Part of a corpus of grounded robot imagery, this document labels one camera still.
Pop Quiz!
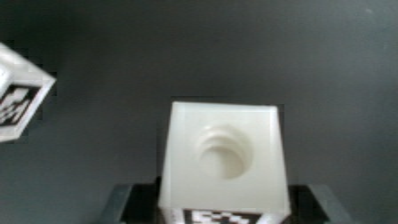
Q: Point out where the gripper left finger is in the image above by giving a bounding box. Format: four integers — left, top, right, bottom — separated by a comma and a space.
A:
104, 177, 162, 224

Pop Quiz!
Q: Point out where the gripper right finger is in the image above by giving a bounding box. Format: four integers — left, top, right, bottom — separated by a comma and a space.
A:
287, 184, 356, 224

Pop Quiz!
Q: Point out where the white tagged cube nut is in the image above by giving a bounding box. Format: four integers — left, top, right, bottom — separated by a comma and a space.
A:
159, 102, 292, 224
0, 42, 56, 143

